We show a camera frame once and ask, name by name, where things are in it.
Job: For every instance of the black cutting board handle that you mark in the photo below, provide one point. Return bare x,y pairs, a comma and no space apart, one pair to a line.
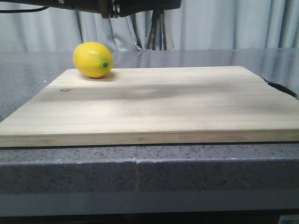
282,88

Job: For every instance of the wooden cutting board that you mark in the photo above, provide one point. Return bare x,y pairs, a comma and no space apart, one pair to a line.
154,106

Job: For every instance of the yellow lemon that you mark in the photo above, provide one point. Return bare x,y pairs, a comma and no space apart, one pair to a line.
93,59

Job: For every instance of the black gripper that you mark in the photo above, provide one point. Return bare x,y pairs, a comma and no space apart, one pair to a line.
123,8

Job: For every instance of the grey curtain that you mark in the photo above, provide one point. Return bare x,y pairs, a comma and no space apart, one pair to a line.
197,24

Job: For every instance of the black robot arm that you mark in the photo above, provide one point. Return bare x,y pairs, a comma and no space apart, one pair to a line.
94,6

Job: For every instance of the steel double jigger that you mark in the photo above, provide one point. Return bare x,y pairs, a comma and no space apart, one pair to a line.
168,43

